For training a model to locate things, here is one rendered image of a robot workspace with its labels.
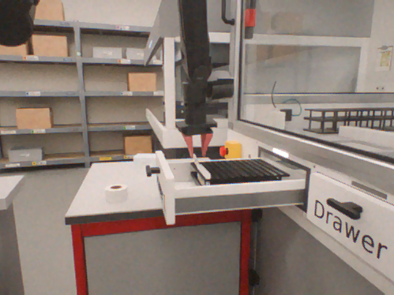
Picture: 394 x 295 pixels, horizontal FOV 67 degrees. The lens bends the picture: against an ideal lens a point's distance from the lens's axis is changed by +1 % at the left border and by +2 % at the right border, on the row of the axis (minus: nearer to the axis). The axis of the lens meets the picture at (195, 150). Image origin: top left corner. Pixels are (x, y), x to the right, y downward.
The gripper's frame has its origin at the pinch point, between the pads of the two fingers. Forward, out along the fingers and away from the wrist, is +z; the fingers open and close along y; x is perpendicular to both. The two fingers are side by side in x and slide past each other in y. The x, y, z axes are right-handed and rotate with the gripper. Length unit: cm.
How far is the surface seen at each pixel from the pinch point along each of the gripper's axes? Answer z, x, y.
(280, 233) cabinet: 26.1, 6.5, -22.2
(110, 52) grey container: -26, -376, 33
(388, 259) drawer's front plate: 5.5, 42.8, -20.1
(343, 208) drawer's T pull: 0.0, 35.4, -17.2
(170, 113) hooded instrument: 5, -77, -4
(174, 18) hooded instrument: -41, -83, -10
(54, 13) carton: -78, -376, 96
